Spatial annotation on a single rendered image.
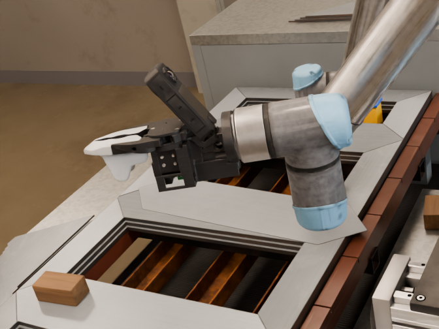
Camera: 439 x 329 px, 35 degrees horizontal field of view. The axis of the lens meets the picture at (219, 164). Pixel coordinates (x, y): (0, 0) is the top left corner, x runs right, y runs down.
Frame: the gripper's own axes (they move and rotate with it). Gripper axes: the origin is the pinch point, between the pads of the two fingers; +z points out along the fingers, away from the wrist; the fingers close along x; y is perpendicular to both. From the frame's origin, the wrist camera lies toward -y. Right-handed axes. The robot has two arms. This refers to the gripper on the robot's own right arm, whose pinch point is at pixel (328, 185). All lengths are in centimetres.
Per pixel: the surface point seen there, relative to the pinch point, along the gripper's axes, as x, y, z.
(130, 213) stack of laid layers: -52, 22, 1
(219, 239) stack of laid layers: -21.1, 25.4, 3.3
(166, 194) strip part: -46.3, 11.5, 1.0
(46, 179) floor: -237, -105, 86
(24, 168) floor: -265, -114, 86
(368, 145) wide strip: 3.2, -24.6, 0.8
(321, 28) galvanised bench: -26, -69, -19
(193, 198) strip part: -36.8, 11.9, 1.0
